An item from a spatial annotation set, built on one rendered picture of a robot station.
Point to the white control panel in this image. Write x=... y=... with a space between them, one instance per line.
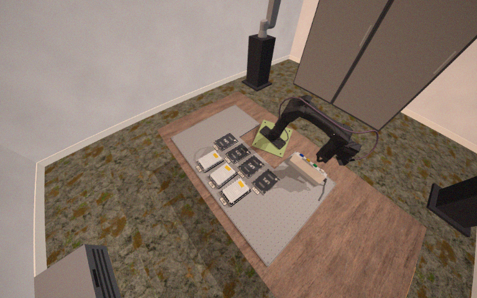
x=311 y=171

